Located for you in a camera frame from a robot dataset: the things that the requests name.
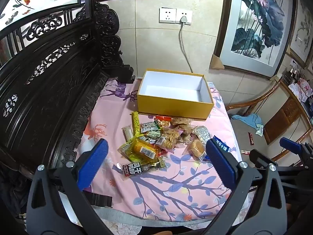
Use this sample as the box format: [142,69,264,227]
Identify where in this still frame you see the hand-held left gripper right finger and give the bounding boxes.
[203,138,288,235]

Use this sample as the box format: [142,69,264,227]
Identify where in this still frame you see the cardboard corner protector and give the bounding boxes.
[210,54,225,69]

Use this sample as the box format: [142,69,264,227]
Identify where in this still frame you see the silver grey snack packet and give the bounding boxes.
[140,122,160,133]

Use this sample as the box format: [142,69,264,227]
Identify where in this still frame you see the white power cable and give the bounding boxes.
[180,16,194,79]

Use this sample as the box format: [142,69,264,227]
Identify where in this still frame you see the long yellow snack packet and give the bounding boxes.
[130,111,142,137]

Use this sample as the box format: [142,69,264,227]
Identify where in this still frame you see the yellow cake packet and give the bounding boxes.
[119,137,163,164]

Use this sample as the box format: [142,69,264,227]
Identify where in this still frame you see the blue cloth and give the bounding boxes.
[231,114,263,129]

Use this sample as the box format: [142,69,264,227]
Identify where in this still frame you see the yellow cardboard box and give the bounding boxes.
[136,69,215,121]

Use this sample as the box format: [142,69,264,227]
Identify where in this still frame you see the carved dark wood bench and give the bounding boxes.
[0,0,135,182]

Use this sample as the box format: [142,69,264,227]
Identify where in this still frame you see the round pastry packet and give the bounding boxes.
[182,138,207,161]

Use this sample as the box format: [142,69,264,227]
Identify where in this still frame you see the framed lotus painting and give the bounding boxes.
[213,0,297,79]

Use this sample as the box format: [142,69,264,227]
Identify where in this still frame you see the framed ink painting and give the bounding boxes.
[289,0,313,69]

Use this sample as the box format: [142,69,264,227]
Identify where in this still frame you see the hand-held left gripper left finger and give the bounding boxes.
[26,138,115,235]

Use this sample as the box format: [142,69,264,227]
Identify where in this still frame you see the white snack bar packet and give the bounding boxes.
[122,127,134,140]

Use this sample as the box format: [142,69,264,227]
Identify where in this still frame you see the blue snack packet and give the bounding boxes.
[213,135,229,152]

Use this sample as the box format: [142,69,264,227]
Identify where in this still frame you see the clear cracker bag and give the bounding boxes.
[160,127,183,151]

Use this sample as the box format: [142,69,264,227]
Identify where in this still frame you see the clear printed candy packet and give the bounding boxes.
[193,126,212,142]

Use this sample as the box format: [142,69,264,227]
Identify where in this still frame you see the black snack packet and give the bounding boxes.
[117,158,167,178]

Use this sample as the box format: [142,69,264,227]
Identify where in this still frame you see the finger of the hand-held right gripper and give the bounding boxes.
[249,149,279,169]
[280,137,313,163]

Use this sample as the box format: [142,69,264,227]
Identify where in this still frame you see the pink printed tablecloth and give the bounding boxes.
[59,77,247,226]

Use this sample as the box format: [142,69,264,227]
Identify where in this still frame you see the wooden chair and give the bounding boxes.
[226,78,313,162]

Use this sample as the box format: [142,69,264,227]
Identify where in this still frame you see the pink white plastic bag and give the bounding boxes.
[289,78,313,103]

